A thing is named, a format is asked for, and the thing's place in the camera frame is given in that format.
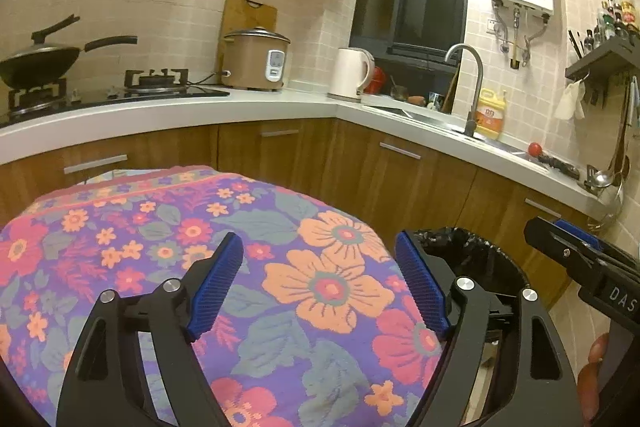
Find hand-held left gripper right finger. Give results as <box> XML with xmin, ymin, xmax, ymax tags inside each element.
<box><xmin>394</xmin><ymin>229</ymin><xmax>583</xmax><ymax>427</ymax></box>

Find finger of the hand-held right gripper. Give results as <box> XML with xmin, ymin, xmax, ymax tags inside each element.
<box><xmin>555</xmin><ymin>219</ymin><xmax>640</xmax><ymax>280</ymax></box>
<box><xmin>524</xmin><ymin>217</ymin><xmax>608</xmax><ymax>290</ymax></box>

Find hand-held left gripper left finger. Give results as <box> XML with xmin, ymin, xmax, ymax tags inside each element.
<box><xmin>56</xmin><ymin>231</ymin><xmax>246</xmax><ymax>427</ymax></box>

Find bin with black bag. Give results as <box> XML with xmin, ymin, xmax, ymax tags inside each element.
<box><xmin>412</xmin><ymin>227</ymin><xmax>533</xmax><ymax>423</ymax></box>

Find person's right hand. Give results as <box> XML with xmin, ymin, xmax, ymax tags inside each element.
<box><xmin>577</xmin><ymin>332</ymin><xmax>610</xmax><ymax>425</ymax></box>

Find metal ladle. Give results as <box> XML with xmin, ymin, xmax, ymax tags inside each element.
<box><xmin>589</xmin><ymin>84</ymin><xmax>631</xmax><ymax>188</ymax></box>

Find dark kitchen utensil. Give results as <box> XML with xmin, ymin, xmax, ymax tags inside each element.
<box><xmin>542</xmin><ymin>154</ymin><xmax>581</xmax><ymax>178</ymax></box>

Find floral tablecloth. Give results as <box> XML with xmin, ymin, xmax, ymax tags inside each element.
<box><xmin>0</xmin><ymin>164</ymin><xmax>453</xmax><ymax>427</ymax></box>

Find wooden base cabinets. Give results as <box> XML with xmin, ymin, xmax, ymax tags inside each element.
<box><xmin>0</xmin><ymin>117</ymin><xmax>601</xmax><ymax>308</ymax></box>

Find white hanging cloth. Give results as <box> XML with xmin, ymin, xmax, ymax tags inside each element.
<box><xmin>556</xmin><ymin>81</ymin><xmax>587</xmax><ymax>120</ymax></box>

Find yellow detergent bottle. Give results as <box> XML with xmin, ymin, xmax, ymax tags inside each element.
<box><xmin>474</xmin><ymin>88</ymin><xmax>508</xmax><ymax>142</ymax></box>

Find steel sink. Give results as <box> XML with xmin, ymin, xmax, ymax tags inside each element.
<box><xmin>367</xmin><ymin>104</ymin><xmax>548</xmax><ymax>170</ymax></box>

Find metal faucet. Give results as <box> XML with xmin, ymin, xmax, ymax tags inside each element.
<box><xmin>444</xmin><ymin>44</ymin><xmax>485</xmax><ymax>138</ymax></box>

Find black gas stove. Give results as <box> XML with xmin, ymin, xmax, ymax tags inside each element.
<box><xmin>0</xmin><ymin>67</ymin><xmax>231</xmax><ymax>128</ymax></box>

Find water heater pipes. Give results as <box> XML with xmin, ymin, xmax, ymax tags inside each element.
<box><xmin>492</xmin><ymin>0</ymin><xmax>548</xmax><ymax>68</ymax></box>

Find row of condiment bottles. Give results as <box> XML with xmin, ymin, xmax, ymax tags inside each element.
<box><xmin>582</xmin><ymin>0</ymin><xmax>640</xmax><ymax>50</ymax></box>

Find white electric kettle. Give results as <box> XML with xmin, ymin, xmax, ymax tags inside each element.
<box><xmin>327</xmin><ymin>48</ymin><xmax>376</xmax><ymax>102</ymax></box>

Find brown rice cooker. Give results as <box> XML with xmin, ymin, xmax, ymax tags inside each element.
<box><xmin>222</xmin><ymin>27</ymin><xmax>292</xmax><ymax>92</ymax></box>

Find wooden cutting board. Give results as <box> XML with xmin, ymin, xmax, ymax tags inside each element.
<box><xmin>217</xmin><ymin>0</ymin><xmax>278</xmax><ymax>78</ymax></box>

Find black wok with lid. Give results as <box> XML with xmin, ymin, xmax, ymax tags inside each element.
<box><xmin>0</xmin><ymin>14</ymin><xmax>138</xmax><ymax>90</ymax></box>

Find dark wall shelf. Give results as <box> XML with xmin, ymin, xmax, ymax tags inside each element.
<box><xmin>565</xmin><ymin>38</ymin><xmax>640</xmax><ymax>82</ymax></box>

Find black power cable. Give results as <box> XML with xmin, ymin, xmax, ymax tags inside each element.
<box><xmin>187</xmin><ymin>69</ymin><xmax>231</xmax><ymax>86</ymax></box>

